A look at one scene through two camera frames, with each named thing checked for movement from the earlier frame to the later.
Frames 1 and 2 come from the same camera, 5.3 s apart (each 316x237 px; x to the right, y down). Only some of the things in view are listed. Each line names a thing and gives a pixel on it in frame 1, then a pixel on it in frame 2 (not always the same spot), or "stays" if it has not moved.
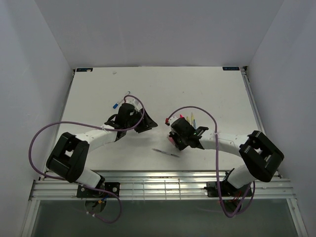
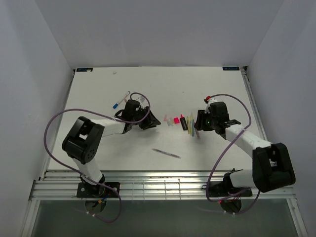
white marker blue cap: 116,104 stays
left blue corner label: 84,70 stays
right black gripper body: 179,140 -> 206,122
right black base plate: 227,189 stays
